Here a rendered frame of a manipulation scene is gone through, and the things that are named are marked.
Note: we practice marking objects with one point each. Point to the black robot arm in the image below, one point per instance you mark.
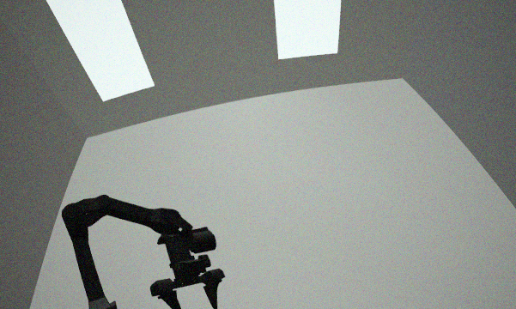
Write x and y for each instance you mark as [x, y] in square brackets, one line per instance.
[81, 215]

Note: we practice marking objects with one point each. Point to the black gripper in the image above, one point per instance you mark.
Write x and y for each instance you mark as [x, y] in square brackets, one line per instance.
[165, 287]

